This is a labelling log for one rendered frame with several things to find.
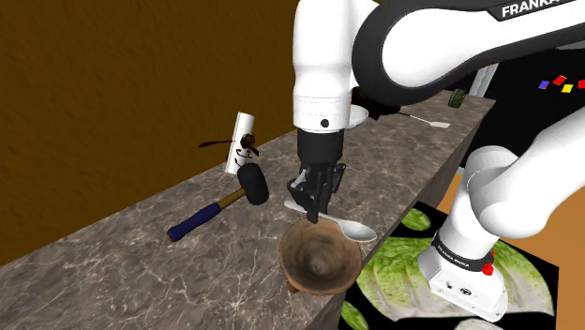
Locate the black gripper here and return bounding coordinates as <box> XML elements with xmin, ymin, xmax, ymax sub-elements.
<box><xmin>286</xmin><ymin>128</ymin><xmax>348</xmax><ymax>225</ymax></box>

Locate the silver spoon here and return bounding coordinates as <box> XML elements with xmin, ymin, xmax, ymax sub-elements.
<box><xmin>283</xmin><ymin>200</ymin><xmax>379</xmax><ymax>243</ymax></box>

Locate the brown wooden bowl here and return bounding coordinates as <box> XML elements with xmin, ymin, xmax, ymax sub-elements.
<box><xmin>278</xmin><ymin>217</ymin><xmax>364</xmax><ymax>298</ymax></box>

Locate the white dish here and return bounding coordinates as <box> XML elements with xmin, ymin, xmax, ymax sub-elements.
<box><xmin>349</xmin><ymin>104</ymin><xmax>369</xmax><ymax>128</ymax></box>

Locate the lettuce patterned robot stand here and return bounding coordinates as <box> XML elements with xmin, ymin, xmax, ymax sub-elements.
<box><xmin>337</xmin><ymin>201</ymin><xmax>560</xmax><ymax>330</ymax></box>

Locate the green round object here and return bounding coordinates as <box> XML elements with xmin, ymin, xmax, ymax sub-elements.
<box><xmin>447</xmin><ymin>88</ymin><xmax>469</xmax><ymax>110</ymax></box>

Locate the black cabinet with coloured patches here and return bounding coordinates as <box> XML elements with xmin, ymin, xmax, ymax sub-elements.
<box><xmin>470</xmin><ymin>43</ymin><xmax>585</xmax><ymax>158</ymax></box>

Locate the black mallet with blue handle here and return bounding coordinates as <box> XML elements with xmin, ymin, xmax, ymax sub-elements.
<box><xmin>165</xmin><ymin>161</ymin><xmax>271</xmax><ymax>244</ymax></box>

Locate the white spatula with dark handle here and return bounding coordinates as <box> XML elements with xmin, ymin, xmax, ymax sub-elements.
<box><xmin>396</xmin><ymin>112</ymin><xmax>452</xmax><ymax>129</ymax></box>

